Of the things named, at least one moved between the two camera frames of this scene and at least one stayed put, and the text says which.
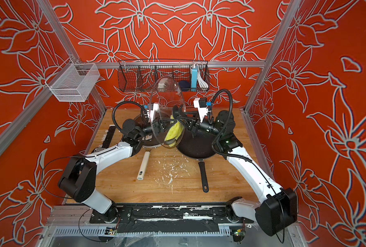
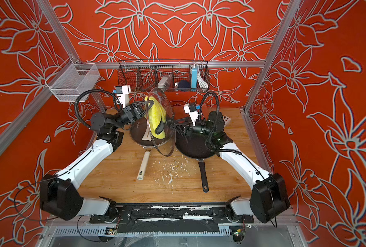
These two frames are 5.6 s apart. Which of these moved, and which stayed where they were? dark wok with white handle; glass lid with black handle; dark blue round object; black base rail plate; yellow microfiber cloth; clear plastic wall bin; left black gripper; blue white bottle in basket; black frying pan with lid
Moved: left black gripper; yellow microfiber cloth; glass lid with black handle
Stayed: dark blue round object; clear plastic wall bin; blue white bottle in basket; dark wok with white handle; black frying pan with lid; black base rail plate
